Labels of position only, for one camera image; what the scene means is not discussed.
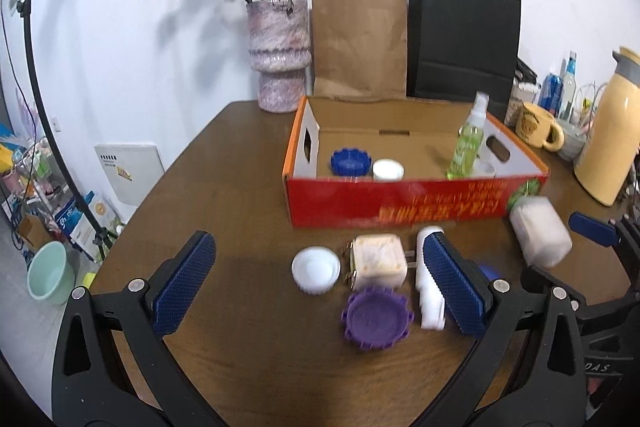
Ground black light stand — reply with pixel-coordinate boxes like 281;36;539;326
15;0;118;263

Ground blue gear-edged plastic lid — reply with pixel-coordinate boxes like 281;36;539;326
330;148;373;178

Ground yellow bear mug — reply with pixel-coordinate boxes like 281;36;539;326
515;102;566;151

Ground purple gear-edged plastic lid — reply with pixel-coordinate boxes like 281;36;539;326
341;287;415;350

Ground white wall panel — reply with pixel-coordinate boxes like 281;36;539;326
94;143;166;208

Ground brown paper bag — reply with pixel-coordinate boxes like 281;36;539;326
311;0;408;98

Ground glass jar of oats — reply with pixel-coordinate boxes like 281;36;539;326
505;82;538;128

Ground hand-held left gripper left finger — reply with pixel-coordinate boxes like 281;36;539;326
51;230;226;427

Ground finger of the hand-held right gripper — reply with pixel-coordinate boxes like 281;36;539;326
520;264;640;323
569;212;640;253

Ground white plastic bottle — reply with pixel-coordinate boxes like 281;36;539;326
414;225;448;332

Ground blue tissue packs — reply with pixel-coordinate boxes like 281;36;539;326
52;192;123;263

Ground green spray bottle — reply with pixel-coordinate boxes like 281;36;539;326
446;91;488;180

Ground grey ceramic bowl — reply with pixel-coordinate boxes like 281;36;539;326
555;119;588;162

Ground yellow thermos jug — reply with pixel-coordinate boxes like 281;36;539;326
574;47;640;206

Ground mint green bucket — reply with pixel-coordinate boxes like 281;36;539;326
26;241;77;306

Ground red cardboard box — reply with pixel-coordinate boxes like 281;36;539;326
282;95;551;229

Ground white ribbed plastic lid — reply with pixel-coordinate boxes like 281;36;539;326
372;159;405;182
291;246;342;295

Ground white cube charger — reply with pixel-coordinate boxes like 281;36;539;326
342;233;418;294

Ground cluttered storage cart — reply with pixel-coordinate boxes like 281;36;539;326
0;134;66;253

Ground blue drink can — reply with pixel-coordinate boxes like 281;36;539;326
539;73;565;116

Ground clear box of white beads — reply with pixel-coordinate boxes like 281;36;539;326
509;196;573;269

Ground black paper bag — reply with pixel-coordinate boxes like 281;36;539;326
406;0;522;108

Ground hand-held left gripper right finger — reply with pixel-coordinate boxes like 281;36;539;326
422;232;588;427

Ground pink marbled vase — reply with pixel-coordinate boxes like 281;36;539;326
246;0;311;112

